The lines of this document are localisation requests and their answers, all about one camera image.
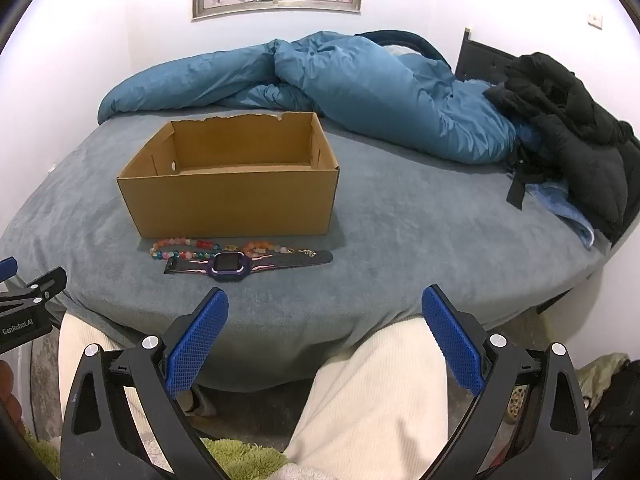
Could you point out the person's right leg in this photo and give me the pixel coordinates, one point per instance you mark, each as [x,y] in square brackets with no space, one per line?
[380,390]

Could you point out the purple smart watch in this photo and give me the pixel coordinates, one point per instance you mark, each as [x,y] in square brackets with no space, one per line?
[230,265]

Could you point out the black jacket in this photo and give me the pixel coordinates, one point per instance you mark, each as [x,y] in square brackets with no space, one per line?
[565,110]

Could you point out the light blue towel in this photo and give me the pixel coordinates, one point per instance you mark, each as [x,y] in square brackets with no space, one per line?
[565,205]

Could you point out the black headboard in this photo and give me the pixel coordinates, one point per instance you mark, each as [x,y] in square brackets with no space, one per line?
[480,60]

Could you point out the fleece robe with green trim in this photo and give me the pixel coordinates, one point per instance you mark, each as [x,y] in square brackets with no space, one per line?
[235,457]

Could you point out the brown cardboard box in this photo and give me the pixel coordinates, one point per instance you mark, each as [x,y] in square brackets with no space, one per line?
[230,205]

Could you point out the grey bed sheet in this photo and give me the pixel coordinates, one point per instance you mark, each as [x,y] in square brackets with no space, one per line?
[400,210]

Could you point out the olive green cloth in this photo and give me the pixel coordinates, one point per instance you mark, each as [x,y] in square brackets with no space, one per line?
[602,375]

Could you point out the blue duvet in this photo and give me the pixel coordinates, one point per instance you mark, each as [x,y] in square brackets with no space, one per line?
[375,95]

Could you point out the black bag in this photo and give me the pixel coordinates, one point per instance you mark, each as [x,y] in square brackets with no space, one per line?
[617,420]

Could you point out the white wall socket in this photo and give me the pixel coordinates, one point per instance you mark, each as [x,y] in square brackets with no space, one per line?
[595,20]

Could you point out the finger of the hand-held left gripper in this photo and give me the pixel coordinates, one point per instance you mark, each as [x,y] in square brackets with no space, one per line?
[40,290]
[7,267]

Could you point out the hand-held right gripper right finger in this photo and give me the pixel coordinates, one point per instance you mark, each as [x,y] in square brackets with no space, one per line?
[452,340]

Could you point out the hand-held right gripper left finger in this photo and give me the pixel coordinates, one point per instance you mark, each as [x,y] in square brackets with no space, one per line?
[197,340]

